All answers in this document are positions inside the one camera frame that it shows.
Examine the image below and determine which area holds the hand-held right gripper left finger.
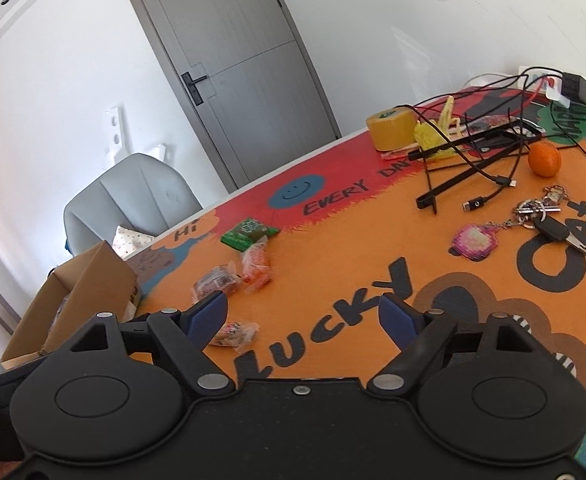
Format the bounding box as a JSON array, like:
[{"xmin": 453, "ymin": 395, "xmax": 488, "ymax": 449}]
[{"xmin": 63, "ymin": 289, "xmax": 235, "ymax": 395}]

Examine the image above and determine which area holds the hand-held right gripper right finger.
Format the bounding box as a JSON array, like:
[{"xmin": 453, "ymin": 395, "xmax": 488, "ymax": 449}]
[{"xmin": 368, "ymin": 293, "xmax": 544, "ymax": 395}]

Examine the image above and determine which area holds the small pink white packet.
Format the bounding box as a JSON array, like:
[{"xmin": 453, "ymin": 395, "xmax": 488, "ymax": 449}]
[{"xmin": 207, "ymin": 320, "xmax": 260, "ymax": 349}]

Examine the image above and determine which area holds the brown cardboard box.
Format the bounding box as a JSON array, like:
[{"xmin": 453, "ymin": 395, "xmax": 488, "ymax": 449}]
[{"xmin": 0, "ymin": 240, "xmax": 142, "ymax": 364}]

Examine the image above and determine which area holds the small red clear packet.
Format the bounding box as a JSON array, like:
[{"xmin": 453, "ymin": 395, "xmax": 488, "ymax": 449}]
[{"xmin": 191, "ymin": 262, "xmax": 244, "ymax": 301}]

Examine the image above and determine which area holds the small orange candy packet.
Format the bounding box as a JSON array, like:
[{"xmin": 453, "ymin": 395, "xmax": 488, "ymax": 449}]
[{"xmin": 239, "ymin": 241, "xmax": 274, "ymax": 292}]

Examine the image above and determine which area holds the green square snack packet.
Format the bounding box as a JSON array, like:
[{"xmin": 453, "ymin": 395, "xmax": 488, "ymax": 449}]
[{"xmin": 220, "ymin": 217, "xmax": 280, "ymax": 251}]

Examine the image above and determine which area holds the white dotted cushion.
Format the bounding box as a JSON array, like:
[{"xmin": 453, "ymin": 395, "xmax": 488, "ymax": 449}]
[{"xmin": 112, "ymin": 224, "xmax": 155, "ymax": 260}]

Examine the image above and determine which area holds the orange printed table mat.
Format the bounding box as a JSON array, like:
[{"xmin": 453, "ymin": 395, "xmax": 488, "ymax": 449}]
[{"xmin": 122, "ymin": 84, "xmax": 586, "ymax": 463}]

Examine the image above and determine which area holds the grey chair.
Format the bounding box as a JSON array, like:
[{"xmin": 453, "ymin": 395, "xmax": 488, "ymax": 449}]
[{"xmin": 62, "ymin": 152, "xmax": 204, "ymax": 257}]

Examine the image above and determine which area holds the black folding stand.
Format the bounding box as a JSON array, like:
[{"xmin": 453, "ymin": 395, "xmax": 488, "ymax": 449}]
[{"xmin": 415, "ymin": 119, "xmax": 547, "ymax": 212}]

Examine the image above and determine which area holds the bunch of keys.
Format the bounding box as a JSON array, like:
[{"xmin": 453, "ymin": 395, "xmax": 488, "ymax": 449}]
[{"xmin": 498, "ymin": 185, "xmax": 586, "ymax": 264}]

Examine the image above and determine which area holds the yellow plastic bag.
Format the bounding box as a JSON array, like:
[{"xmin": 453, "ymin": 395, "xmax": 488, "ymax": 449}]
[{"xmin": 413, "ymin": 95, "xmax": 467, "ymax": 162}]

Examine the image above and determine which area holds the yellow tape roll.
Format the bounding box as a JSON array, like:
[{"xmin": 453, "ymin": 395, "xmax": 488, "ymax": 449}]
[{"xmin": 365, "ymin": 107, "xmax": 419, "ymax": 152}]

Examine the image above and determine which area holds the orange tangerine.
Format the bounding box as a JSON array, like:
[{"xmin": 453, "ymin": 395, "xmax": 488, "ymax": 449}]
[{"xmin": 527, "ymin": 141, "xmax": 562, "ymax": 178}]

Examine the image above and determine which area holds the grey door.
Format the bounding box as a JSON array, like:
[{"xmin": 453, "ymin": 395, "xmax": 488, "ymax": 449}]
[{"xmin": 118, "ymin": 0, "xmax": 343, "ymax": 195}]

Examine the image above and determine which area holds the black charger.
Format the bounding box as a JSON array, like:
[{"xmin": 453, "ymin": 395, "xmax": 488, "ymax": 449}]
[{"xmin": 559, "ymin": 72, "xmax": 586, "ymax": 106}]

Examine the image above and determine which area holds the black usb cable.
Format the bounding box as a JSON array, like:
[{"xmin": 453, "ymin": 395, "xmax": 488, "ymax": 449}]
[{"xmin": 461, "ymin": 72, "xmax": 532, "ymax": 213}]

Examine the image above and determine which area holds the thin black cable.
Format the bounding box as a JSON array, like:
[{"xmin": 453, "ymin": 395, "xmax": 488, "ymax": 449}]
[{"xmin": 395, "ymin": 103, "xmax": 519, "ymax": 187}]

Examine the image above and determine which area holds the white wall socket panel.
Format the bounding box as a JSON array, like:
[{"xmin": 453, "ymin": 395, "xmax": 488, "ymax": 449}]
[{"xmin": 104, "ymin": 104, "xmax": 124, "ymax": 162}]

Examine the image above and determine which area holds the black door handle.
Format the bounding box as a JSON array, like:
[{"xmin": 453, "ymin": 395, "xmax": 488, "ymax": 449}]
[{"xmin": 180, "ymin": 72, "xmax": 208, "ymax": 106}]

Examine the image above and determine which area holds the black power cable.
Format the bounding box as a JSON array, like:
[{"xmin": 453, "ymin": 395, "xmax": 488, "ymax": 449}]
[{"xmin": 543, "ymin": 100, "xmax": 586, "ymax": 182}]

